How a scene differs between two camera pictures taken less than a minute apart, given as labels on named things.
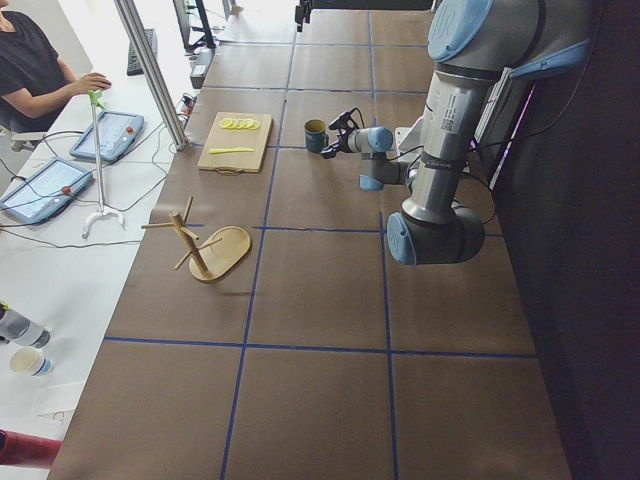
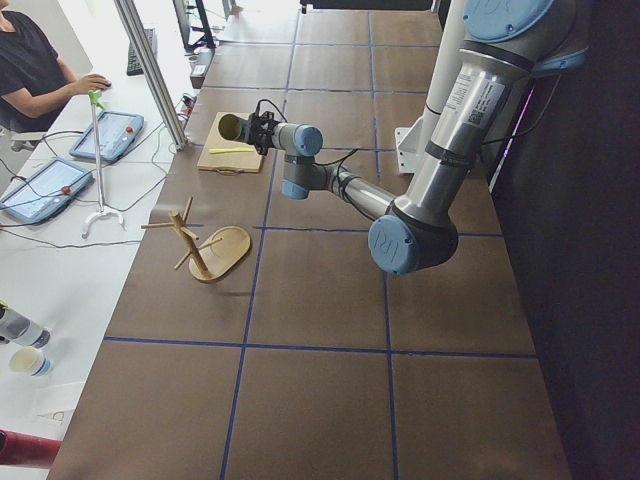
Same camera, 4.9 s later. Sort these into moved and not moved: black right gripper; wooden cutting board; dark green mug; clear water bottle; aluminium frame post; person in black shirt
Moved: dark green mug; black right gripper
Not moved: wooden cutting board; aluminium frame post; person in black shirt; clear water bottle
